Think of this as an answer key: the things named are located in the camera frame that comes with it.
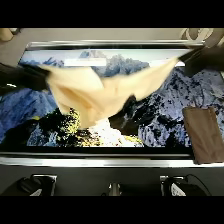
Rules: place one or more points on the cream shirt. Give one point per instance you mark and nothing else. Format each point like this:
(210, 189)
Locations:
(86, 93)

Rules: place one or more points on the brown garment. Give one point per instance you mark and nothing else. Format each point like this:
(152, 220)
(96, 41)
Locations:
(203, 133)

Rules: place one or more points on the silver frame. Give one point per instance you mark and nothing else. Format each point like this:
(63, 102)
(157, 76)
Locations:
(100, 162)

